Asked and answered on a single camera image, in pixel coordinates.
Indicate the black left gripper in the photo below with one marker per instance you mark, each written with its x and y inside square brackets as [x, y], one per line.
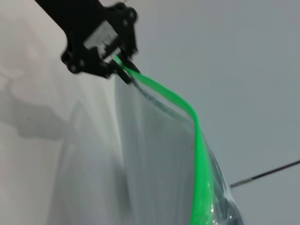
[77, 25]

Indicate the clear document bag green zipper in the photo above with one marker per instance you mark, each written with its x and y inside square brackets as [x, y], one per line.
[164, 152]

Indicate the thin dark wall strip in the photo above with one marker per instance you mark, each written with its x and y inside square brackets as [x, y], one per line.
[269, 172]

